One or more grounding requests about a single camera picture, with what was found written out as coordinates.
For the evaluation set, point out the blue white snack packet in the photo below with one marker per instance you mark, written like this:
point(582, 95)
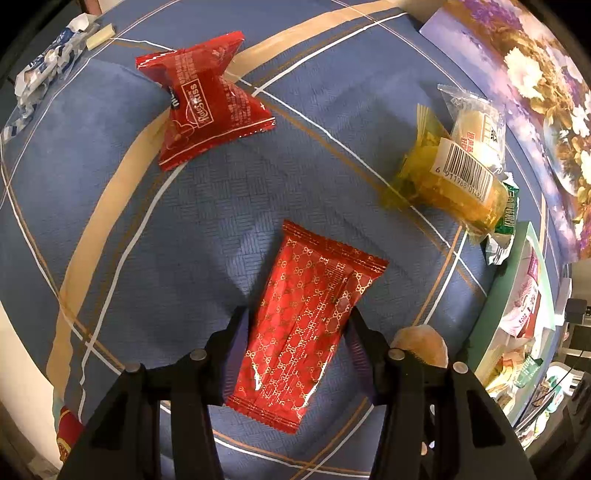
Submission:
point(41, 69)

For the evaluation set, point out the red twisted snack packet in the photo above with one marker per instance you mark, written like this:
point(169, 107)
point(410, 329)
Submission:
point(207, 106)

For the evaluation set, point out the green white snack packet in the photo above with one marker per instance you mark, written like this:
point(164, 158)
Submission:
point(505, 217)

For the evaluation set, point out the black device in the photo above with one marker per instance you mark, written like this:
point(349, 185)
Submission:
point(576, 310)

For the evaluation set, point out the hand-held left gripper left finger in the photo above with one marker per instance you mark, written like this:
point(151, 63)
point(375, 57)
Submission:
point(233, 364)

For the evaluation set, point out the flower painting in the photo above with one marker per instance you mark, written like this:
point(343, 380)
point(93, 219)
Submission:
point(531, 69)

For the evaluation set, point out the small beige block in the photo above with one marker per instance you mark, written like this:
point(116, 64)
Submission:
point(101, 36)

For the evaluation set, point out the yellow barcode snack packet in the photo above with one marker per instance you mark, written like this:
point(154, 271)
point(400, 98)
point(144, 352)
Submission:
point(443, 189)

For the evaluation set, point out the dark green snack packet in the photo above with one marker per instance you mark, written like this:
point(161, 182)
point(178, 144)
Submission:
point(528, 371)

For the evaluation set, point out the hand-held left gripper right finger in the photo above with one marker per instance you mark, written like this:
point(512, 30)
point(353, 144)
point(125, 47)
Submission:
point(362, 355)

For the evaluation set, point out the clear wrapped white cake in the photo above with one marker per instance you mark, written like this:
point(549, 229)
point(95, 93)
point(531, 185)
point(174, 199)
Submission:
point(475, 129)

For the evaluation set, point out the red yellow snack packet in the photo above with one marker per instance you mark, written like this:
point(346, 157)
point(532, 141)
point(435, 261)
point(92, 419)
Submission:
point(69, 431)

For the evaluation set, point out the white box with green rim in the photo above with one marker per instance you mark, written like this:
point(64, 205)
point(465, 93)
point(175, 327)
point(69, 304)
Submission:
point(503, 295)

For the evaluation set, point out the tan round bun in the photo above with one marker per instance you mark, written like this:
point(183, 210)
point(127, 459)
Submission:
point(420, 341)

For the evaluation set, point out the red gold patterned snack packet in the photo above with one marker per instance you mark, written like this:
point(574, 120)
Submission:
point(304, 323)

